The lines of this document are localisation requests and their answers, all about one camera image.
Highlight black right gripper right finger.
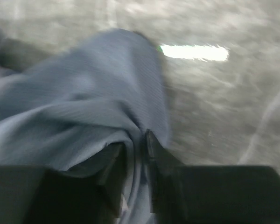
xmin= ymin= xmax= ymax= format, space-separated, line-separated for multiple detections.
xmin=145 ymin=131 xmax=280 ymax=224

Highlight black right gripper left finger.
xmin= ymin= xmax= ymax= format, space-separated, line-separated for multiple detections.
xmin=0 ymin=143 xmax=126 ymax=224

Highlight blue striped pillowcase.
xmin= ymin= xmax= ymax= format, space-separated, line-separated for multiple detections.
xmin=0 ymin=29 xmax=170 ymax=224

